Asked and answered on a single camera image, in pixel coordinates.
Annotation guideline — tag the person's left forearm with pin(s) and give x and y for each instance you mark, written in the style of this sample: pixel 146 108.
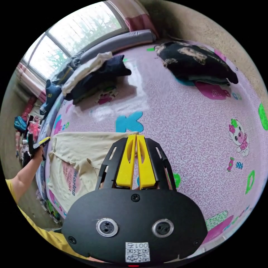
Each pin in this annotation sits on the person's left forearm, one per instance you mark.
pixel 23 180

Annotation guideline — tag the person's left hand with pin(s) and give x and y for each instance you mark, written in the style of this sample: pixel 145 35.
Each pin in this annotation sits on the person's left hand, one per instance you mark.
pixel 37 157

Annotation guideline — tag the light yellow t-shirt with print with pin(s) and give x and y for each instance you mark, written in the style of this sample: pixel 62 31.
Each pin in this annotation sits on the light yellow t-shirt with print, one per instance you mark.
pixel 83 146

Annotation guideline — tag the pile of clothes with black garment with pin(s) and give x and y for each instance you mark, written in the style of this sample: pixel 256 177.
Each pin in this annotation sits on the pile of clothes with black garment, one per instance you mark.
pixel 194 60

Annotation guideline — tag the person's body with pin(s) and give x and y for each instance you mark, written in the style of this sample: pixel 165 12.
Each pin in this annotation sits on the person's body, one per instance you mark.
pixel 41 234

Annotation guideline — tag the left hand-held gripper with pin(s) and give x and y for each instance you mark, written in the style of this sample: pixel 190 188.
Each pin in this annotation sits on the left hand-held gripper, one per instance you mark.
pixel 37 146

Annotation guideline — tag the bed with pink printed sheet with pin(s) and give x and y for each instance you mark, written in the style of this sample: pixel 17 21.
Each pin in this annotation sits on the bed with pink printed sheet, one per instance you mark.
pixel 184 125

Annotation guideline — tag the window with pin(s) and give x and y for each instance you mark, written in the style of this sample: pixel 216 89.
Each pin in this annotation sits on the window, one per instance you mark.
pixel 79 27

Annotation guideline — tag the pile of dark and white clothes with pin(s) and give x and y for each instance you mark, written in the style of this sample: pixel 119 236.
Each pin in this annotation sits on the pile of dark and white clothes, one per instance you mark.
pixel 94 77

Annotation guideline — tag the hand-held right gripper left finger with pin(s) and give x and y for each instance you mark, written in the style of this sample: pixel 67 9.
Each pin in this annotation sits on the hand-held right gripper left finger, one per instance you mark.
pixel 125 165

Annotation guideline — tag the blue bag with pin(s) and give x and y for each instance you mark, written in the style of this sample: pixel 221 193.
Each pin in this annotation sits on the blue bag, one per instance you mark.
pixel 20 124

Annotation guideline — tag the pink curtain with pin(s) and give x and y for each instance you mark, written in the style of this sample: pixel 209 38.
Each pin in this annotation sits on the pink curtain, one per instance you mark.
pixel 137 18

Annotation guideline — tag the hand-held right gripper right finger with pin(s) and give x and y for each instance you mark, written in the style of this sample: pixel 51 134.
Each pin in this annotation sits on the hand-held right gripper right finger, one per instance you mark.
pixel 145 167

